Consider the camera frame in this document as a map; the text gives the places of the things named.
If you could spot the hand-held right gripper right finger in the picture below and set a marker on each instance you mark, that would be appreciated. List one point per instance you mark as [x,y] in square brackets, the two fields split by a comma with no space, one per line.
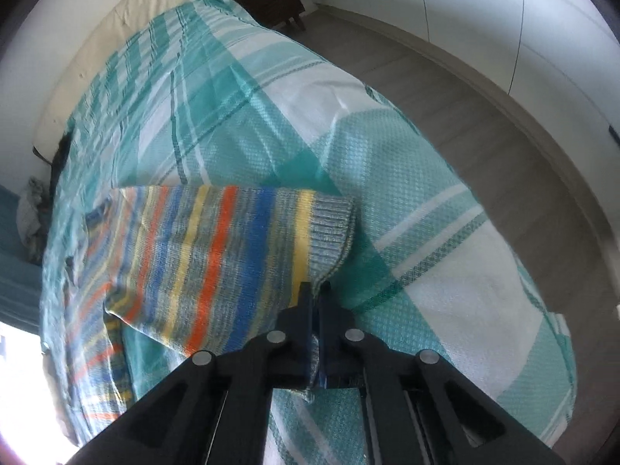
[339,344]

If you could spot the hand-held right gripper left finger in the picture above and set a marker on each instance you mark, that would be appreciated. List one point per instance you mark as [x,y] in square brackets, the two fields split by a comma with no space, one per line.
[290,344]

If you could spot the striped knit sweater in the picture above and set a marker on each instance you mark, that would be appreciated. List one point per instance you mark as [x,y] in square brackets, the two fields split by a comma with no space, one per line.
[218,261]

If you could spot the pile of clothes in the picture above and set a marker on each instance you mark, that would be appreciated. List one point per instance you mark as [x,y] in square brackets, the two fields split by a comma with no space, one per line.
[31,213]

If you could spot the bed with teal plaid cover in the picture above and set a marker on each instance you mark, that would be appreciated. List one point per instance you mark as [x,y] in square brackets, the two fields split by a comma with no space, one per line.
[436,179]

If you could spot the dark cloth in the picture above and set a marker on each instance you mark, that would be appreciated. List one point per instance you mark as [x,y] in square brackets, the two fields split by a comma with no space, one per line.
[60,160]

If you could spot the dark wooden nightstand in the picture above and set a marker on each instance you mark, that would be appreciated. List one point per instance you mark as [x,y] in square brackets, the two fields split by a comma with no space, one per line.
[271,0]

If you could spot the white pillow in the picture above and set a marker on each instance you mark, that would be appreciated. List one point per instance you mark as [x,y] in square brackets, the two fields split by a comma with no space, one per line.
[97,43]

